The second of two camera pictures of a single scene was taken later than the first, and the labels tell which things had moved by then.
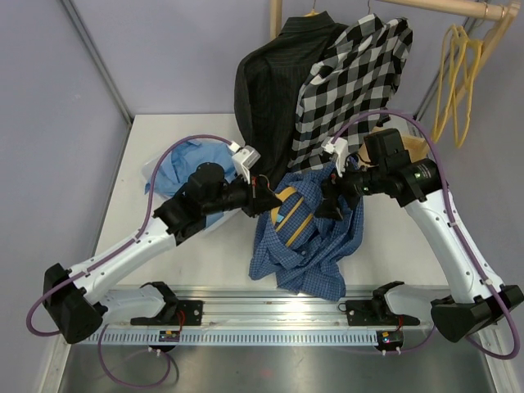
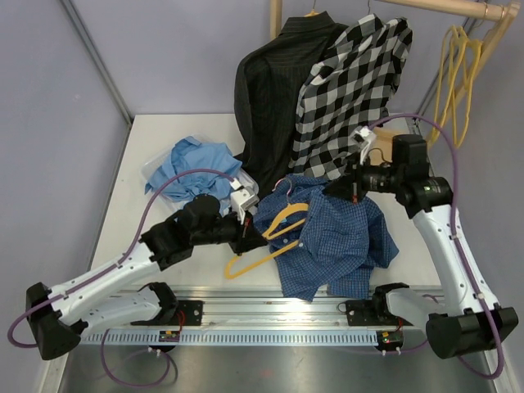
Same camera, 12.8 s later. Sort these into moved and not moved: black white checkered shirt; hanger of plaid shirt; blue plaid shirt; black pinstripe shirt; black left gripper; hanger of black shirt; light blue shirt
Moved: hanger of plaid shirt; black left gripper; blue plaid shirt
Not moved: light blue shirt; black pinstripe shirt; hanger of black shirt; black white checkered shirt
